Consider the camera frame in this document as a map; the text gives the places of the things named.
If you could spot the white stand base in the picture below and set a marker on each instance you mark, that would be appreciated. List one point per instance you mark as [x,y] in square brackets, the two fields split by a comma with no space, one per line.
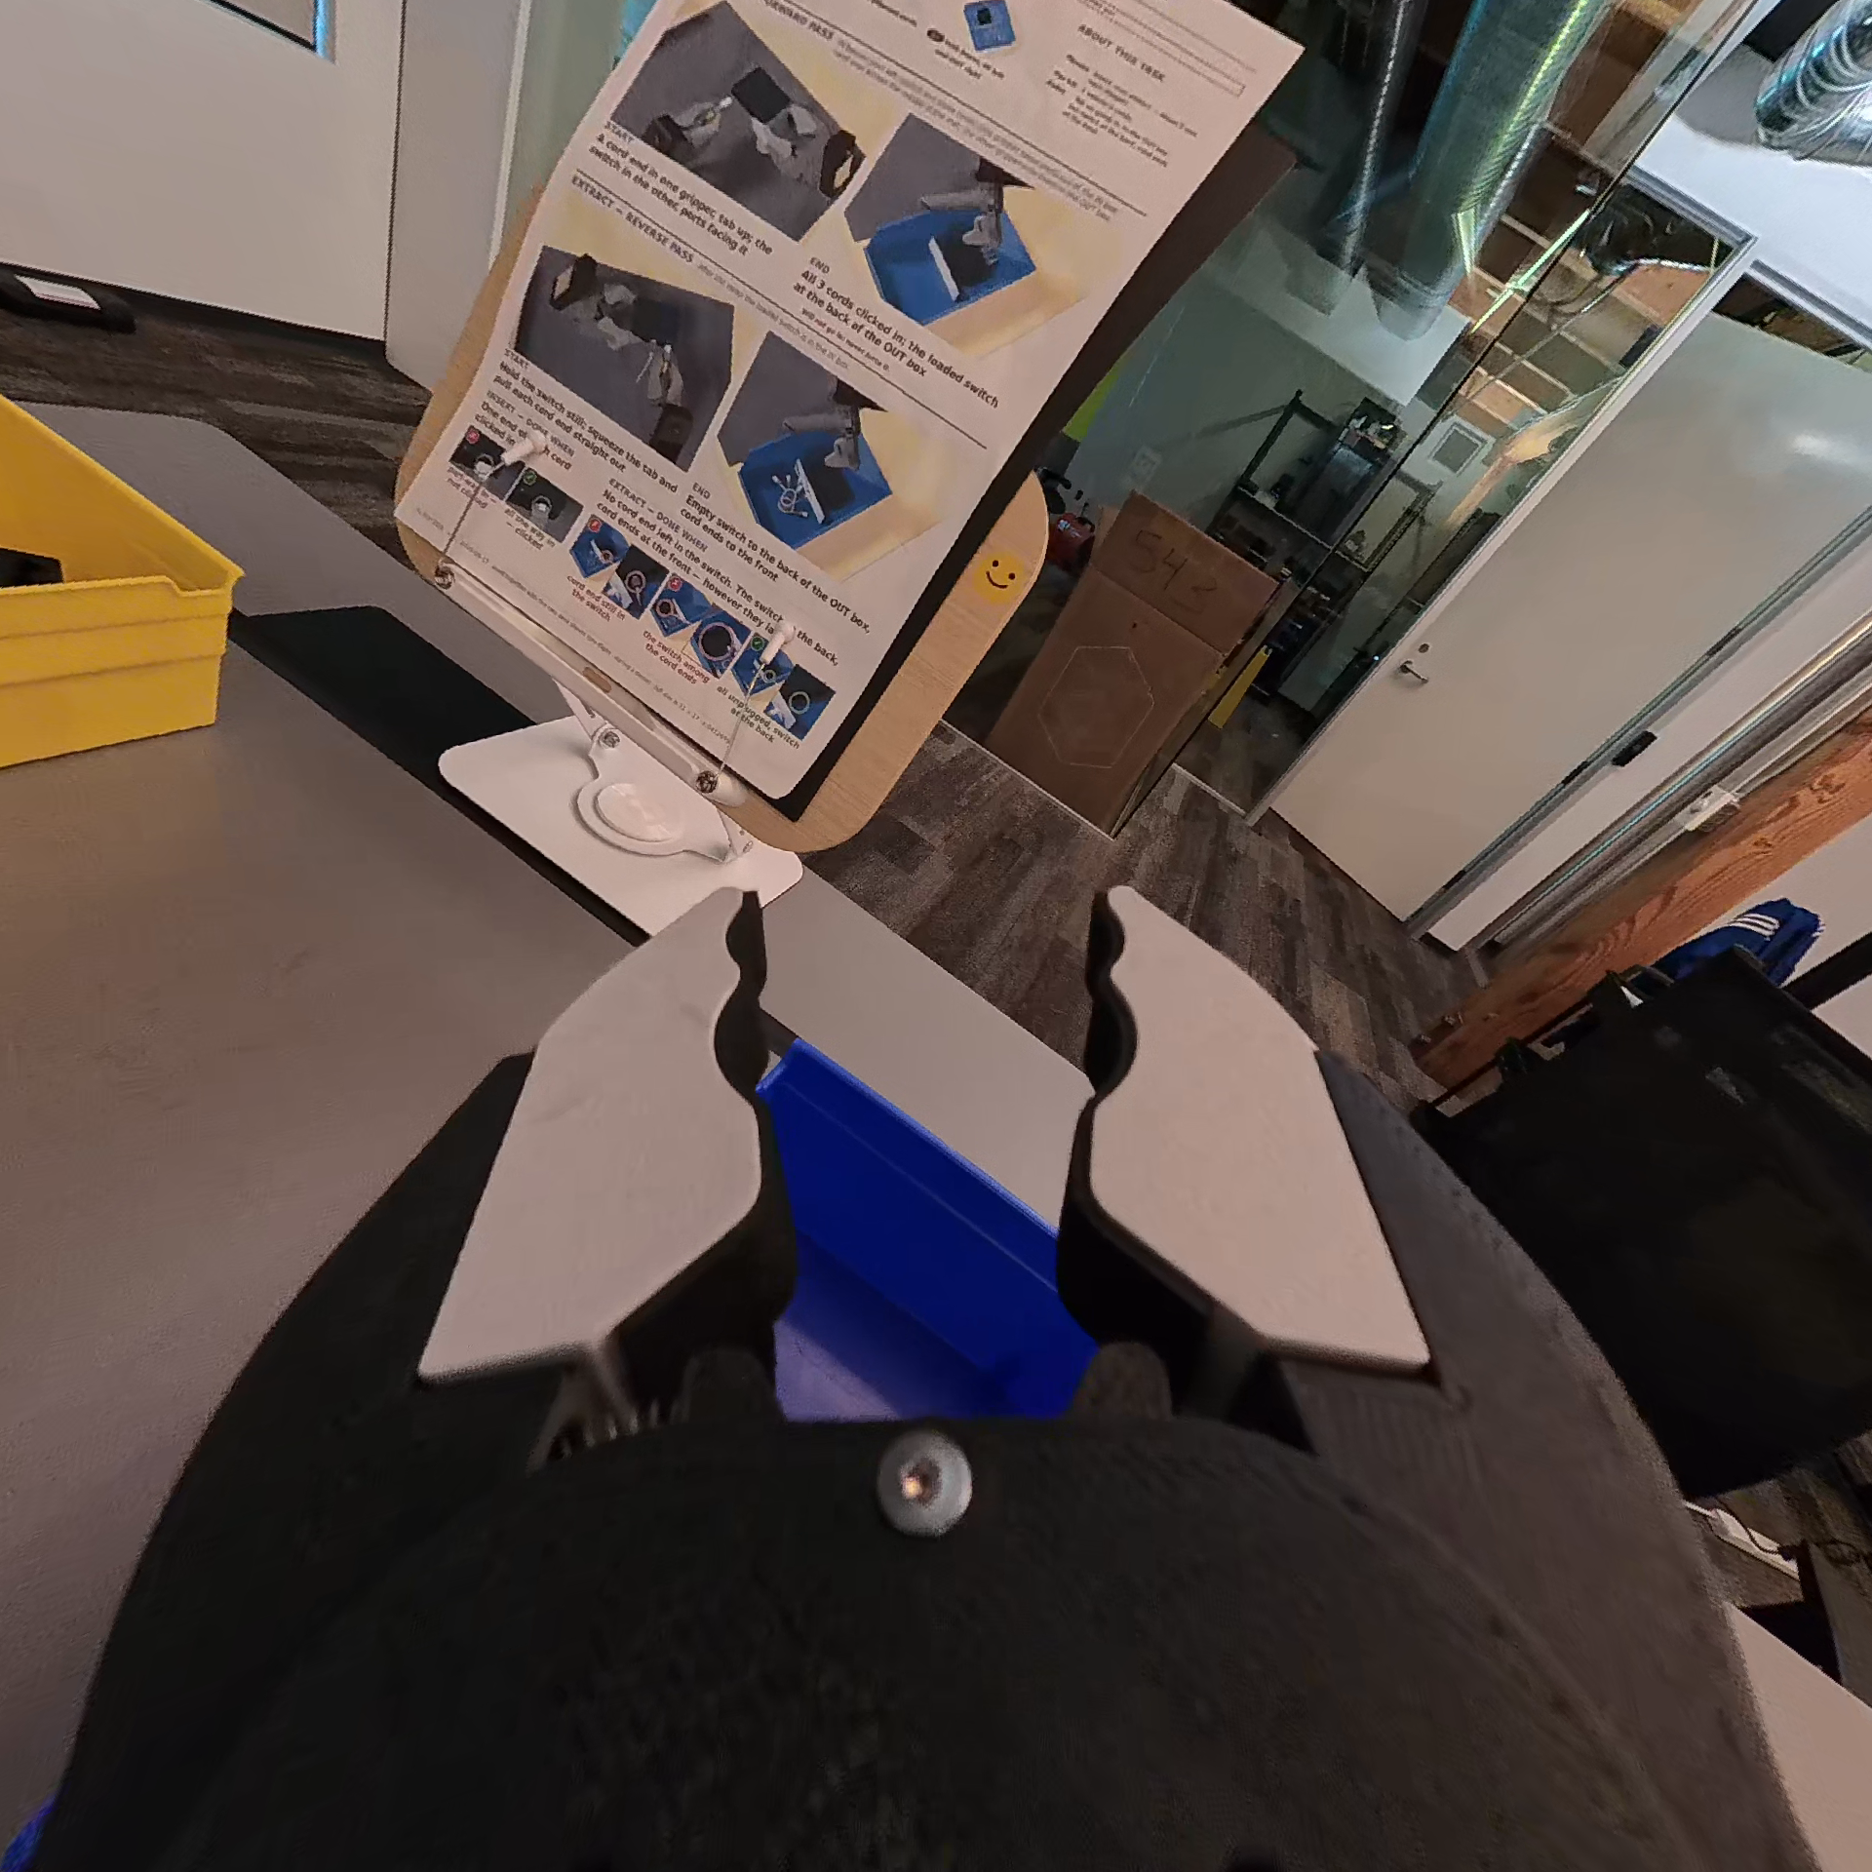
[512,776]

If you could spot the silver ventilation duct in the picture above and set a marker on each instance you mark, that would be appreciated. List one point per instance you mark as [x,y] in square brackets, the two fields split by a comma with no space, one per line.
[1492,131]

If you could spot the yellow smiley sticker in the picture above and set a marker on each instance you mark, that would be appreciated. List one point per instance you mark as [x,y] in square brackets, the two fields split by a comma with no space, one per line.
[1000,580]

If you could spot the blue striped jacket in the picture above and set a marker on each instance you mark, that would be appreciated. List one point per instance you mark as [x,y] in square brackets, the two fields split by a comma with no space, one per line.
[1755,943]

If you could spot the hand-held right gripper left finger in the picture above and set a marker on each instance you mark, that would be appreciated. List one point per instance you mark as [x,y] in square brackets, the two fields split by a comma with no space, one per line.
[630,1171]

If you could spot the yellow plastic bin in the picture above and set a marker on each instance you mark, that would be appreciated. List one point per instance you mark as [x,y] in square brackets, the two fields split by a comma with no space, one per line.
[104,657]

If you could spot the metal shelf rack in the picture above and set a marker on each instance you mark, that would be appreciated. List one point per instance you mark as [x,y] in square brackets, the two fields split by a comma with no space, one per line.
[1347,481]

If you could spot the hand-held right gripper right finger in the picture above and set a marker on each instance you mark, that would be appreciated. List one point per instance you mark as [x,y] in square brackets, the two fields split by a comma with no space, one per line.
[1244,1171]

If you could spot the black mesh office chair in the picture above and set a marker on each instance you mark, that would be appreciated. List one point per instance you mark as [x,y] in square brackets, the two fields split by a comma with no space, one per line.
[1681,1199]

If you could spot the wooden display board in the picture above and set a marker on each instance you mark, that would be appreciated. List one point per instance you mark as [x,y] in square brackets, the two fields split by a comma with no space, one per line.
[965,686]

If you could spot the white door with window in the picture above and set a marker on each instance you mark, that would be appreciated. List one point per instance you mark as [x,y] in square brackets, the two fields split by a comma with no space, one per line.
[162,146]

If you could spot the printed instruction sheet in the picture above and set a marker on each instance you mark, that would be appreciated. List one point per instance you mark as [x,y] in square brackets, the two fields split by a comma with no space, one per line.
[819,365]

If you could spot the blue plastic bin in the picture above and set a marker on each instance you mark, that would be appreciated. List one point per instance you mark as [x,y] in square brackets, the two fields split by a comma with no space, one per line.
[908,1243]

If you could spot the brown cardboard box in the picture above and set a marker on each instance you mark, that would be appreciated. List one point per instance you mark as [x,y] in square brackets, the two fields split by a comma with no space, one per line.
[1127,657]

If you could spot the small red object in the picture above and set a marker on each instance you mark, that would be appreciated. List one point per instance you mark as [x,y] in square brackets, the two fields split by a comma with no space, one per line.
[1070,542]

